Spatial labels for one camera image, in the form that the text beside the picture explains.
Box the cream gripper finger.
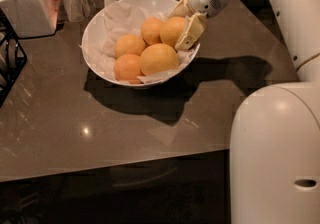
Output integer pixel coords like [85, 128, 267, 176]
[168, 0, 194, 18]
[175, 12, 207, 51]

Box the orange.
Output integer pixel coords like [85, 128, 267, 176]
[114, 34, 147, 58]
[160, 17, 185, 47]
[141, 17, 163, 45]
[114, 54, 142, 84]

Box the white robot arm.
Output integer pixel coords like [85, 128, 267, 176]
[173, 0, 320, 224]

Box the white ceramic bowl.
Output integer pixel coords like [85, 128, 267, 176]
[80, 0, 202, 89]

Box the orange front large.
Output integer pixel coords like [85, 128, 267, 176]
[140, 43, 179, 75]

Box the white paper liner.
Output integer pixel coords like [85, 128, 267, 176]
[77, 0, 201, 86]

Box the clear acrylic stand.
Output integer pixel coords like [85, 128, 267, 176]
[62, 0, 95, 22]

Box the white ceramic canister jar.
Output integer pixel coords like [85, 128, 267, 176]
[0, 0, 60, 38]

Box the black wire rack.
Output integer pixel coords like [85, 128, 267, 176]
[0, 11, 28, 107]

